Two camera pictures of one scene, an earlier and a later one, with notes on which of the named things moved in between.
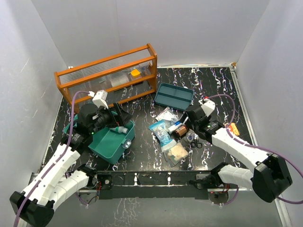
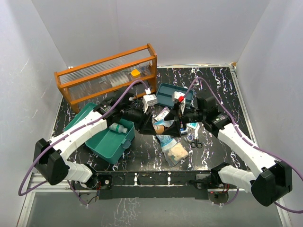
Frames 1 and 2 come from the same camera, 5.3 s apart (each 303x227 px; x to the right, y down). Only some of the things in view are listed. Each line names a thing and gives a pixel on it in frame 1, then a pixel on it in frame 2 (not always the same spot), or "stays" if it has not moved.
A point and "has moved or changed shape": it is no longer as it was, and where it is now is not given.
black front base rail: x=154 y=185 stays
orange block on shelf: x=135 y=73 stays
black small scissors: x=198 y=144 stays
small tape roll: x=190 y=137 stays
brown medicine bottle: x=182 y=130 has moved or changed shape
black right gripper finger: x=184 y=118 → x=173 y=114
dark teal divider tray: x=174 y=96 stays
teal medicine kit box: x=108 y=144 stays
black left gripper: x=117 y=120 → x=145 y=122
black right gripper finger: x=189 y=125 → x=173 y=129
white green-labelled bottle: x=120 y=129 stays
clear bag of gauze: x=167 y=114 stays
